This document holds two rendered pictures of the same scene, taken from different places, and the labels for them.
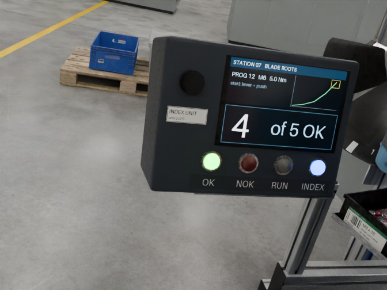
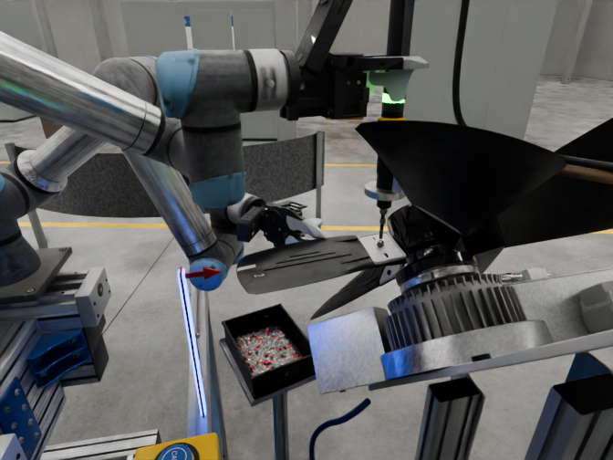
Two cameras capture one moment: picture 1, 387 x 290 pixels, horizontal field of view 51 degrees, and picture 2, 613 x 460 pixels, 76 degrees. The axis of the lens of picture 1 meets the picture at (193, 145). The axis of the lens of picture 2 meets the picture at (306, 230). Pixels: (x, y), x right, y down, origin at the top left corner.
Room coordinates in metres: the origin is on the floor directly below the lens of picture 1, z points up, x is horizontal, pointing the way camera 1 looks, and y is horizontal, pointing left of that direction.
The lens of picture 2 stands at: (0.99, -1.26, 1.53)
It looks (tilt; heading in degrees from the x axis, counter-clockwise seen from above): 26 degrees down; 93
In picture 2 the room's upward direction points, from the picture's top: straight up
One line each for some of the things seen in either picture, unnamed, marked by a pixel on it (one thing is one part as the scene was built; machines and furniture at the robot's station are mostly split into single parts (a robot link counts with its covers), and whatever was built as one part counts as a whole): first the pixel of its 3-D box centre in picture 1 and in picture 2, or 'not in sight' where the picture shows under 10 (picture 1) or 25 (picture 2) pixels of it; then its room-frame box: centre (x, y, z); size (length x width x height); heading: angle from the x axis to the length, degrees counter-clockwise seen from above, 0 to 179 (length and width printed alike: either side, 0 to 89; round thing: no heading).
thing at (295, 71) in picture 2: not in sight; (322, 83); (0.98, -0.68, 1.47); 0.12 x 0.08 x 0.09; 27
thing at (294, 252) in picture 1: (308, 226); not in sight; (0.59, -0.22, 0.96); 0.03 x 0.03 x 0.20; 17
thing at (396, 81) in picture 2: not in sight; (399, 79); (1.09, -0.67, 1.48); 0.09 x 0.03 x 0.06; 11
